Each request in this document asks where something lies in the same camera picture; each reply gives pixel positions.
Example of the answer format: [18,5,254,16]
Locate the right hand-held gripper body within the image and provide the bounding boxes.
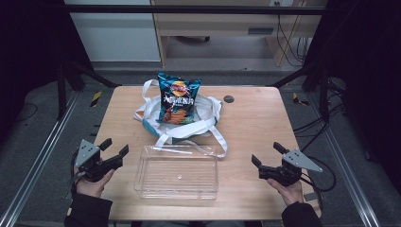
[258,148,323,187]

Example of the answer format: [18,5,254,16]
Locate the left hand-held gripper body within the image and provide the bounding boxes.
[74,139,118,183]

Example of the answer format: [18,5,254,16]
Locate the person's right hand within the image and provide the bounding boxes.
[267,177,305,207]

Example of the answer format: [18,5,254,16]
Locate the person's left hand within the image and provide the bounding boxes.
[75,167,116,200]

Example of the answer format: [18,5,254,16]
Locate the yellow black floor tape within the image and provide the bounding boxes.
[90,91,103,108]
[291,92,310,107]

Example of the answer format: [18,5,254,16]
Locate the clear plastic storage box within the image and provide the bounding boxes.
[133,144,219,201]

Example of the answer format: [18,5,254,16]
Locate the black metal stand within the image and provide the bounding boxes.
[56,59,123,121]
[267,61,333,123]

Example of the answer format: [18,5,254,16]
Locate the white tote bag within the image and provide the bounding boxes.
[132,79,229,159]

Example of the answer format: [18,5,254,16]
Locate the blue potato chips bag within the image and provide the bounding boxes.
[156,72,202,126]

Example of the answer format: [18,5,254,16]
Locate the black curtain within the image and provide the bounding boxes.
[0,0,95,145]
[304,0,401,193]

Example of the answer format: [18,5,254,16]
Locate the white cabinet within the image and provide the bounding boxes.
[63,0,162,63]

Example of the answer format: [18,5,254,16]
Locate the black floor cables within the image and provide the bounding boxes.
[292,100,348,153]

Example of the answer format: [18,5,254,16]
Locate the right hand-held gripper cable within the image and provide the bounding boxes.
[299,155,337,212]

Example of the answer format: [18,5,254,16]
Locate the aluminium floor rail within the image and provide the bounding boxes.
[323,128,383,227]
[0,90,81,227]

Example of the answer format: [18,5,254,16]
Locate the black hanging cables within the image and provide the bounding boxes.
[274,1,312,68]

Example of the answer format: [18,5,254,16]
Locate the black frame crossbar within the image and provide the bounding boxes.
[64,4,326,16]

